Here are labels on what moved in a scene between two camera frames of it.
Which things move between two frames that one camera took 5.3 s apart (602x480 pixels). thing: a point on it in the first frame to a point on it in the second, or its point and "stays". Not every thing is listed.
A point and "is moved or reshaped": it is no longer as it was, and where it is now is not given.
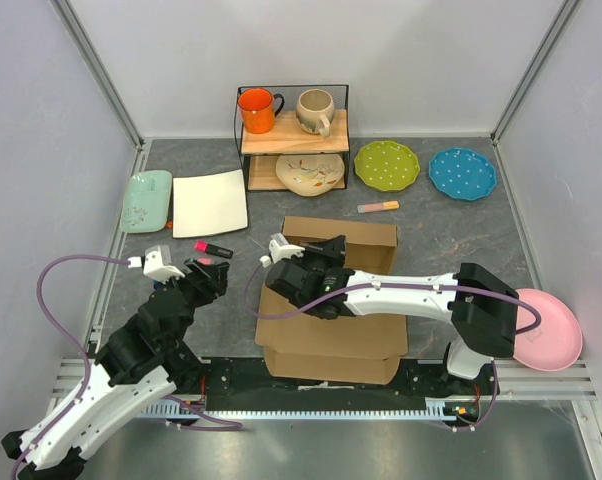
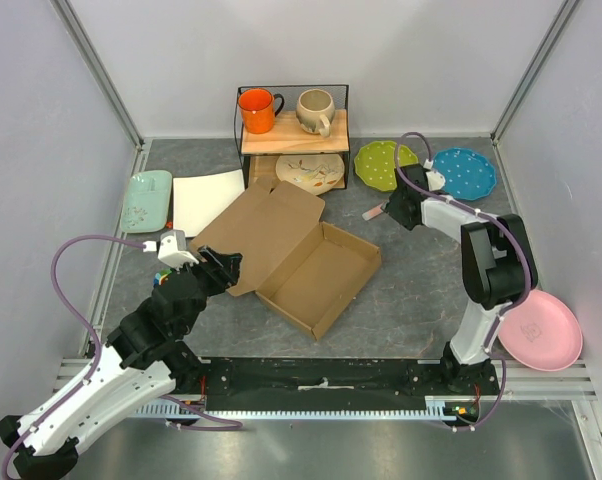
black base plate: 237,383 stays
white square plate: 208,204 stays
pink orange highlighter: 381,206 is moved or reshaped
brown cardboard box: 300,344 to 301,268
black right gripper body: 318,255 to 394,206
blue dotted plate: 463,173 stays
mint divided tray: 146,202 stays
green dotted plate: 386,166 stays
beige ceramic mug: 315,110 stays
